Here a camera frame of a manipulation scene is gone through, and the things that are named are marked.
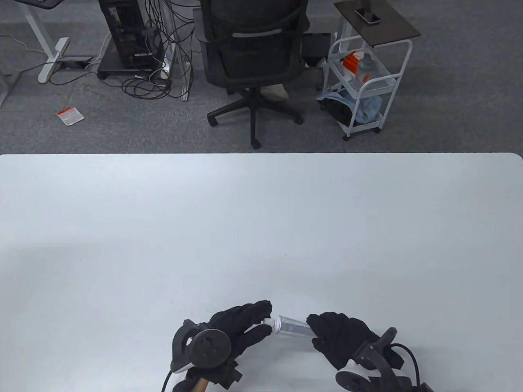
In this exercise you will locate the person's left hand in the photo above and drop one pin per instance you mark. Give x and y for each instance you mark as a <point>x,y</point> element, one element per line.
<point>245,322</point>

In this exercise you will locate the person's right hand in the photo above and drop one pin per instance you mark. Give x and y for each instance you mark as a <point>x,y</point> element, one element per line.
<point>339,339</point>

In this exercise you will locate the silver toothpaste tube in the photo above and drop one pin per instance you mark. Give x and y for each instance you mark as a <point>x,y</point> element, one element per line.
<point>294,326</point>

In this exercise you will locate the person's left forearm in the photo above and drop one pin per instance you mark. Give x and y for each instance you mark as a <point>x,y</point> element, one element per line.
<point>198,386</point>

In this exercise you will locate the grey left hand tracker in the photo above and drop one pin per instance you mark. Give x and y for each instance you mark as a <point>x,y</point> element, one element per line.
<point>210,347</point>

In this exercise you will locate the grey hand tracker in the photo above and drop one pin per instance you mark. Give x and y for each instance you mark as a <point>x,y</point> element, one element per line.
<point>376,367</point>
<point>210,347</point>

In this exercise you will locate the grey right hand tracker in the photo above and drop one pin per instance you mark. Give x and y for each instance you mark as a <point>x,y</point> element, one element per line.
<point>376,367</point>

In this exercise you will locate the blue cloth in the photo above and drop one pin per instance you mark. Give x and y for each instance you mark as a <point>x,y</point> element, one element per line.
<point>367,106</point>

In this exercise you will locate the white rolling cart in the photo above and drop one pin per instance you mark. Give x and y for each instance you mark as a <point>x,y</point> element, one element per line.
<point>367,85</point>

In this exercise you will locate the clear plastic bottle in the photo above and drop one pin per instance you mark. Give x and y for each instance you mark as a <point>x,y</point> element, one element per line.
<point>365,71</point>

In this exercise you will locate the orange white paper packet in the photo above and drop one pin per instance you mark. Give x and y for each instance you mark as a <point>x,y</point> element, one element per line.
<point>70,116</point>

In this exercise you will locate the orange white box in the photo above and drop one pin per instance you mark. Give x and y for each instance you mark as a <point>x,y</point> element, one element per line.
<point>351,63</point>

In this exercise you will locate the black office chair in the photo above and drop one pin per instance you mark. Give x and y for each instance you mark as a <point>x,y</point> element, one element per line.
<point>253,45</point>

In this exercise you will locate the black floor box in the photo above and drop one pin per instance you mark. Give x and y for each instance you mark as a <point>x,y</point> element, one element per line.
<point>315,45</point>

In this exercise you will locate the black computer stand platform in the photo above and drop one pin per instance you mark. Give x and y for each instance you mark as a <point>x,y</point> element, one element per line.
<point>110,67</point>

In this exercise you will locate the black power strip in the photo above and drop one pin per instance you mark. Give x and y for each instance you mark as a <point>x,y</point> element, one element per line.
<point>75,63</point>

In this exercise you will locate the black computer tower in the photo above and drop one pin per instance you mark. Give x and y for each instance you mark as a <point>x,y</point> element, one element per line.
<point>128,32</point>

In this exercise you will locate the dark cart top board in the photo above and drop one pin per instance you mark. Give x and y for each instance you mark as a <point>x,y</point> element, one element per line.
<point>388,28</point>

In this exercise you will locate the black smartphone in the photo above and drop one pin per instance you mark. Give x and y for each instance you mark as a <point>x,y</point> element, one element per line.
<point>367,16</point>

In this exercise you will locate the dark desk top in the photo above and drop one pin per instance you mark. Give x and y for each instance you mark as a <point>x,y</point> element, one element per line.
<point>41,3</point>

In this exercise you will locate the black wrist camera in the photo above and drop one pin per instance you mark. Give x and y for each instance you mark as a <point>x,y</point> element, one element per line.
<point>423,388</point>

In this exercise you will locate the white metal desk post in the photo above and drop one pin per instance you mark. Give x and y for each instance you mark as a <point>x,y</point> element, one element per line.
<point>179,61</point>

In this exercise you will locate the white desk frame leg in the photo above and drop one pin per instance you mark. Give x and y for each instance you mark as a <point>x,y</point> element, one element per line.
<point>49,49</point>

